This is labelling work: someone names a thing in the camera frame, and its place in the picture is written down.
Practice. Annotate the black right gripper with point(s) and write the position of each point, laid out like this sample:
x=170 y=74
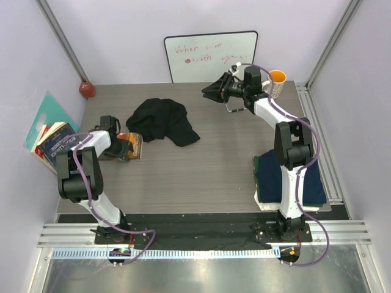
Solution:
x=216 y=91

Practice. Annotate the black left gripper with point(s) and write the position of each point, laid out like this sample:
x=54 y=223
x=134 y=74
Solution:
x=127 y=147

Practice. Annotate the orange brown cover book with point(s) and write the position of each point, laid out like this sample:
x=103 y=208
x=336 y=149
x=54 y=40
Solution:
x=136 y=146

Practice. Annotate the black t shirt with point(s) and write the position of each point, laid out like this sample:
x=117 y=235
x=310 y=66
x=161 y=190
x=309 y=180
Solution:
x=160 y=118

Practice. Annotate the white mug orange inside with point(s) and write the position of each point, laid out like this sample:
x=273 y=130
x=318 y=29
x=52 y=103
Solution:
x=274 y=84

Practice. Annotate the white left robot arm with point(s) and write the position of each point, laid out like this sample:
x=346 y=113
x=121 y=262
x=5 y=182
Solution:
x=80 y=179

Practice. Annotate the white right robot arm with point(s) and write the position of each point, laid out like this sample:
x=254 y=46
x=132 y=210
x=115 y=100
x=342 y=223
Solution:
x=296 y=143

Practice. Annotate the small whiteboard with red writing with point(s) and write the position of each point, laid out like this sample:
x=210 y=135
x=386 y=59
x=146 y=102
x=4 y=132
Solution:
x=205 y=57

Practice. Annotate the blue cover book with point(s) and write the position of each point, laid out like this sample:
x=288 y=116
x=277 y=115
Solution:
x=52 y=142

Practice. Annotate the red brown die block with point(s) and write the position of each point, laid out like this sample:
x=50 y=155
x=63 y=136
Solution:
x=87 y=89

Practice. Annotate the teal plastic cutting board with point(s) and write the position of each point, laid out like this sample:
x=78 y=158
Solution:
x=49 y=112

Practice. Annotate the navy folded t shirt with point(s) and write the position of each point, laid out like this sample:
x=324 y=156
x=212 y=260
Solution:
x=305 y=183

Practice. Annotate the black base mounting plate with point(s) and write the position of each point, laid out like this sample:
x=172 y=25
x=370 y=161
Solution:
x=219 y=227

